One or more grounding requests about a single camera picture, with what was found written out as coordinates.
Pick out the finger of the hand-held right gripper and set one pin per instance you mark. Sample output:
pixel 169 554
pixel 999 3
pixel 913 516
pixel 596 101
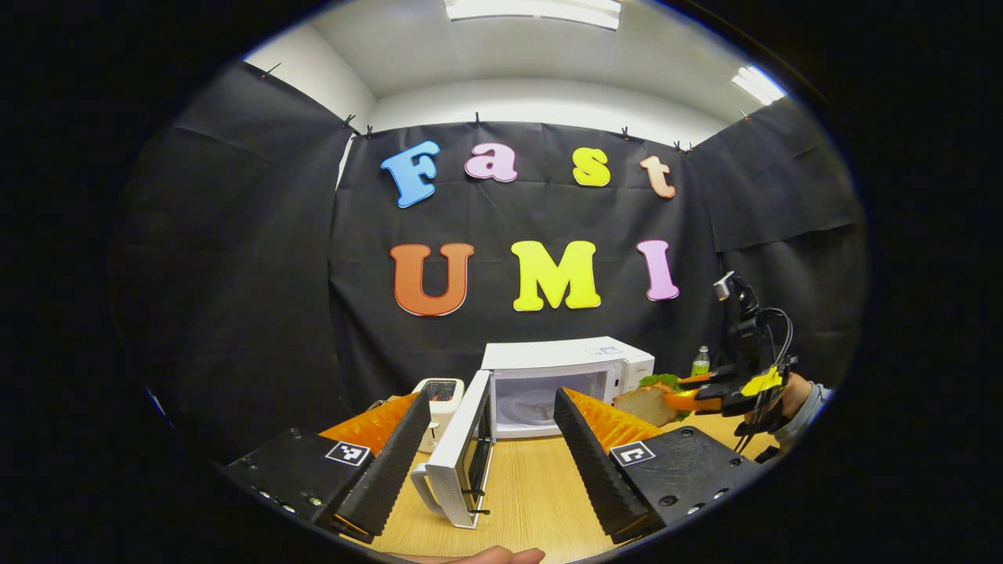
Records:
pixel 689 401

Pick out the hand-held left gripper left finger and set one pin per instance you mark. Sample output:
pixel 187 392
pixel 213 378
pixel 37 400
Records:
pixel 392 470

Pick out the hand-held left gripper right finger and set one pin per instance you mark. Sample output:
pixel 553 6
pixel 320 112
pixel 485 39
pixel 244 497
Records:
pixel 595 470

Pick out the sandwich with lettuce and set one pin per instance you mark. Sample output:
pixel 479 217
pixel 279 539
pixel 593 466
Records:
pixel 644 406

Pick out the white microwave oven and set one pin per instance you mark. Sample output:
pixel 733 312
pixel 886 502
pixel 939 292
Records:
pixel 548 356

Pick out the green drink bottle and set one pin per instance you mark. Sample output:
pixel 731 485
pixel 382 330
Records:
pixel 700 364

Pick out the white toaster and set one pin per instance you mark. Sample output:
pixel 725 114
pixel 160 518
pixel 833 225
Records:
pixel 443 399

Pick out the black backdrop cloth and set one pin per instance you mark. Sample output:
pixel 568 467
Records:
pixel 235 274

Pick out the small ceiling light panel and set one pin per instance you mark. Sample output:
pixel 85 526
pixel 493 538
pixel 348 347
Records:
pixel 758 84

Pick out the long ceiling light panel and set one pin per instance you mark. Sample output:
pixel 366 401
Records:
pixel 533 11

